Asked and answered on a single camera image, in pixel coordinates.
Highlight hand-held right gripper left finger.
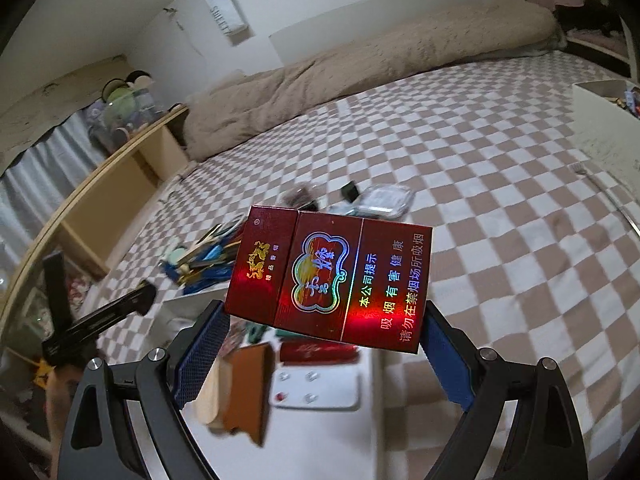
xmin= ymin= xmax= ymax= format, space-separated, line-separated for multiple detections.
xmin=59 ymin=300 xmax=228 ymax=480

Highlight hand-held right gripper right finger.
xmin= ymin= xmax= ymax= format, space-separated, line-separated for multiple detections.
xmin=417 ymin=304 xmax=586 ymax=480

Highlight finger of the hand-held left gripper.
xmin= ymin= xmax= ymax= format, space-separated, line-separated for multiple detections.
xmin=50 ymin=282 xmax=157 ymax=356
xmin=42 ymin=252 xmax=67 ymax=347

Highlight white phone case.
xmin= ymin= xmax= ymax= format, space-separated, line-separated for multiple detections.
xmin=270 ymin=367 xmax=363 ymax=409

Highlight white cardboard tray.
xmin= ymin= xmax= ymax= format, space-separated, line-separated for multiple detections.
xmin=160 ymin=285 xmax=381 ymax=480

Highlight red cigarette pack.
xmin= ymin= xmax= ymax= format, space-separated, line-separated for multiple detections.
xmin=223 ymin=205 xmax=433 ymax=353

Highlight clear plastic case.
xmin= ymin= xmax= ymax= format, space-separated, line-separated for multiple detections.
xmin=350 ymin=185 xmax=415 ymax=219

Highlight person's left hand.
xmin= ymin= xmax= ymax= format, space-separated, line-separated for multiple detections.
xmin=47 ymin=364 xmax=85 ymax=428

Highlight teddy bear display box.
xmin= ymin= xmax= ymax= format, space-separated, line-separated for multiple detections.
xmin=30 ymin=255 xmax=101 ymax=322

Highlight wooden shoehorn piece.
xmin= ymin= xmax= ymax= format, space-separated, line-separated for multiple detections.
xmin=194 ymin=360 xmax=236 ymax=433

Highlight brown leather sleeve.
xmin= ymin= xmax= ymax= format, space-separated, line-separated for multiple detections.
xmin=220 ymin=344 xmax=276 ymax=448

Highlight wooden headboard shelf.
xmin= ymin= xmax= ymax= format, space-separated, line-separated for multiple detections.
xmin=0 ymin=105 xmax=193 ymax=341

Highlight red pen box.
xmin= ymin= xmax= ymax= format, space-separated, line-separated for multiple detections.
xmin=279 ymin=342 xmax=360 ymax=365

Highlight light blue curtain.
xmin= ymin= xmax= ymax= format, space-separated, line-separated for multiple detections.
xmin=0 ymin=110 xmax=108 ymax=221

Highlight clear storage bin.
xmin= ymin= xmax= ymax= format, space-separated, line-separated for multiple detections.
xmin=87 ymin=80 xmax=168 ymax=153

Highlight checkered bed sheet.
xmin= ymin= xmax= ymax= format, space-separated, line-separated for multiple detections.
xmin=75 ymin=52 xmax=640 ymax=480

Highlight dark bead bag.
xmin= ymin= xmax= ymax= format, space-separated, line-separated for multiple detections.
xmin=282 ymin=185 xmax=321 ymax=211

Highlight beige printed valance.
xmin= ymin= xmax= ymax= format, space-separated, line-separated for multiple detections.
xmin=0 ymin=55 xmax=133 ymax=171

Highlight green plush toy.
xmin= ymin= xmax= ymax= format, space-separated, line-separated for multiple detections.
xmin=102 ymin=80 xmax=139 ymax=117

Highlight metal back scratcher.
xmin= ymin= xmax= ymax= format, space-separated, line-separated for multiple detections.
xmin=572 ymin=162 xmax=640 ymax=236

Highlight white shoe box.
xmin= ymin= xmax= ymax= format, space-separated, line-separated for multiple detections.
xmin=571 ymin=80 xmax=640 ymax=181

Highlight beige fluffy blanket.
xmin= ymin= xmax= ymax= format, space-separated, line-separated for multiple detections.
xmin=182 ymin=0 xmax=563 ymax=163

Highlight white hanging paper bag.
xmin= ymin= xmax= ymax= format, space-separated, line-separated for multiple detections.
xmin=204 ymin=0 xmax=248 ymax=37

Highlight assorted packets in shoe box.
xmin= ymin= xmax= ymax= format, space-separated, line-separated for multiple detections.
xmin=607 ymin=85 xmax=640 ymax=117

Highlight wooden wardrobe niche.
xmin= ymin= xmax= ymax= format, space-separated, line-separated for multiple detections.
xmin=510 ymin=0 xmax=640 ymax=81

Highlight dark clothes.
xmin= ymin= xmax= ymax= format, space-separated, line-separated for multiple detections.
xmin=555 ymin=0 xmax=631 ymax=61

